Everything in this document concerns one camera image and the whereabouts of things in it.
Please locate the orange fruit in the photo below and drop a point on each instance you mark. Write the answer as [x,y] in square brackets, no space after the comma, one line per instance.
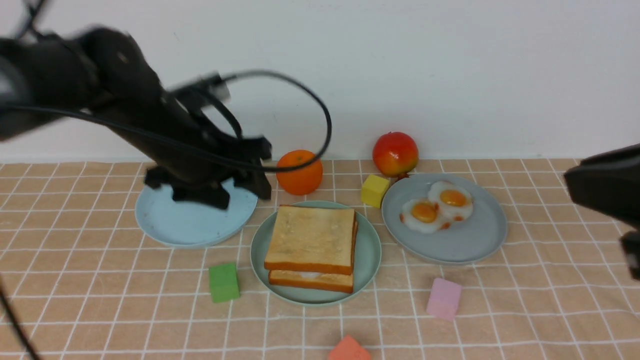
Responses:
[303,181]

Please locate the toast slice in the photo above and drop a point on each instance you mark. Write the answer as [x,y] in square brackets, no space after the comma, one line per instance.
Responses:
[312,281]
[294,222]

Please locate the light blue plate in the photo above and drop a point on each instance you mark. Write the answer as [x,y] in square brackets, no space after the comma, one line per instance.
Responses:
[191,225]

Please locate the fried egg on plate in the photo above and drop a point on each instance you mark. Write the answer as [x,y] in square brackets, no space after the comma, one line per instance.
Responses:
[453,201]
[422,216]

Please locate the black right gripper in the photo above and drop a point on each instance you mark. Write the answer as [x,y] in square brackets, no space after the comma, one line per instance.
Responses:
[609,183]

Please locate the red apple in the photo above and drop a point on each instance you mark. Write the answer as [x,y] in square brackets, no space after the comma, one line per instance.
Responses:
[395,154]

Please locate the pink cube block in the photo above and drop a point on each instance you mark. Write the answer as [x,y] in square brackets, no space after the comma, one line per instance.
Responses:
[444,299]

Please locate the orange-red cube block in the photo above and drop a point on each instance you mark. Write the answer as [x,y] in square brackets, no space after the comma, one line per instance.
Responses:
[348,348]

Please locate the green cube block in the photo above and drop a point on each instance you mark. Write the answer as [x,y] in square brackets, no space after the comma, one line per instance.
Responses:
[223,283]

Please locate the pale green plate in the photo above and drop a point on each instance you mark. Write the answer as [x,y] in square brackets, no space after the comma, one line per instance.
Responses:
[368,256]

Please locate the fried egg right on plate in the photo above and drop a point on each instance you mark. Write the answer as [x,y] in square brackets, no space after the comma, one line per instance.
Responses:
[453,201]

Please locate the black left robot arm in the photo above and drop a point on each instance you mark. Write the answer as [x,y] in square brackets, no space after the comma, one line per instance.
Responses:
[104,71]

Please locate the grey plate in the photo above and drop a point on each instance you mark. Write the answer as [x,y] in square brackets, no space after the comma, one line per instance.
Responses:
[464,242]

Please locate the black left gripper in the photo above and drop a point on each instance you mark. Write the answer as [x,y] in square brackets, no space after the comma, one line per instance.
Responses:
[196,180]

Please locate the fried egg left on plate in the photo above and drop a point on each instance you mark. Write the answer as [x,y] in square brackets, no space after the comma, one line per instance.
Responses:
[422,216]

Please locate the yellow cube block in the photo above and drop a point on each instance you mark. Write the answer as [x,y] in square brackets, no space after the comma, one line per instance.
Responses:
[373,190]

